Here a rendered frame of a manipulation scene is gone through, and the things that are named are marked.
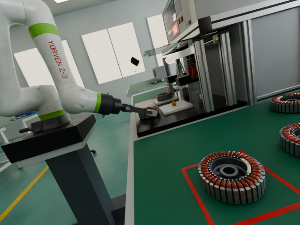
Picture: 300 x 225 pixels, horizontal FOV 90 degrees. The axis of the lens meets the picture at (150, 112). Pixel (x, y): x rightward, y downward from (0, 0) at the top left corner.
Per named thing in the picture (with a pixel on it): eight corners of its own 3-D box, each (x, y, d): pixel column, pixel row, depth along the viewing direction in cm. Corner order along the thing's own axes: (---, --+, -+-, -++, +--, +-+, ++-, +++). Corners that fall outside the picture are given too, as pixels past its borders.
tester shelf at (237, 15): (200, 33, 52) (197, 18, 51) (162, 56, 118) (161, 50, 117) (315, 1, 54) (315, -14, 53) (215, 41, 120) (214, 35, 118)
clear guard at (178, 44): (135, 71, 54) (130, 54, 53) (134, 72, 77) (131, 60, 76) (219, 47, 56) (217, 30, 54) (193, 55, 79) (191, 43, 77)
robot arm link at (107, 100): (102, 90, 62) (98, 91, 70) (97, 118, 62) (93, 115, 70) (116, 93, 65) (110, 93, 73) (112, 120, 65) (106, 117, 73)
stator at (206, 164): (202, 205, 26) (198, 188, 25) (199, 164, 37) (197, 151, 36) (279, 208, 23) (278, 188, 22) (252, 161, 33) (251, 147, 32)
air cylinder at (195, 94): (198, 102, 78) (196, 92, 76) (193, 100, 85) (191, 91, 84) (207, 100, 78) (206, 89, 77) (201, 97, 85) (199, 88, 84)
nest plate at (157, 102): (156, 105, 97) (156, 103, 96) (153, 101, 111) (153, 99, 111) (178, 99, 97) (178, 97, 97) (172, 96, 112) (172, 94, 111)
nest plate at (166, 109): (164, 115, 73) (164, 113, 73) (159, 108, 88) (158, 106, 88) (193, 106, 74) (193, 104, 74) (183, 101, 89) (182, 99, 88)
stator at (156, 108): (145, 120, 73) (143, 113, 72) (135, 118, 83) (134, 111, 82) (163, 112, 78) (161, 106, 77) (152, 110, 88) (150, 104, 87)
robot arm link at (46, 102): (31, 123, 84) (17, 90, 81) (58, 114, 97) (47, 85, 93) (40, 121, 77) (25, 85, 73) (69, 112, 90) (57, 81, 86)
